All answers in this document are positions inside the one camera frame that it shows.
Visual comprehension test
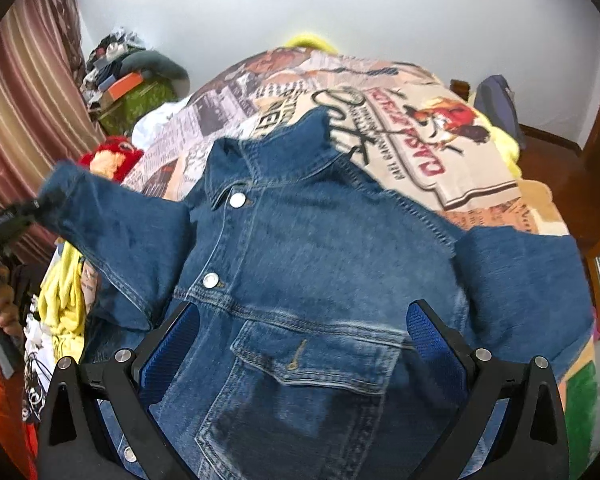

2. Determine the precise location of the blue grey backpack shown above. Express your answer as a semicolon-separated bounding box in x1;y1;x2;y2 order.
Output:
474;75;527;150

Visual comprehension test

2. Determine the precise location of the blue denim jacket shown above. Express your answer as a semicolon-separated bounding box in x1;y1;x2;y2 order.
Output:
36;105;595;480

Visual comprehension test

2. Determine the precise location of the red plush toy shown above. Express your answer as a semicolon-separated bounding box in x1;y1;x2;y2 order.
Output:
78;136;144;183

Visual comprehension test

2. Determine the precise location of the left hand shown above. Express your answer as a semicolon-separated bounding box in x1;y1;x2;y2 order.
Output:
0;262;23;342

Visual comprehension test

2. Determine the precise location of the striped maroon curtain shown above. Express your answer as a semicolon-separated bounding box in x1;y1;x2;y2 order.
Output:
0;0;106;266

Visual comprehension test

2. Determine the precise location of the dark grey pillow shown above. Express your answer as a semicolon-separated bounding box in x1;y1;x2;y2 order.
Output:
119;50;188;80

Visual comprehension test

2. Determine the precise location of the yellow plush pillow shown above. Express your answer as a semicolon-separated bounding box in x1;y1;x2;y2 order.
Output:
284;32;338;54

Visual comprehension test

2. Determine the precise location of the printed newspaper pattern blanket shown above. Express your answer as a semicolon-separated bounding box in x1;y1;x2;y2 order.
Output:
61;45;598;456

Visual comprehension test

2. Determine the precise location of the orange shoe box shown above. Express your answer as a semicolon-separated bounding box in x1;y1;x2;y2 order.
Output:
105;72;144;102

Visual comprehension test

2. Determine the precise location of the yellow cloth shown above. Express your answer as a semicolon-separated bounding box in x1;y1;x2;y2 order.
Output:
38;242;86;362

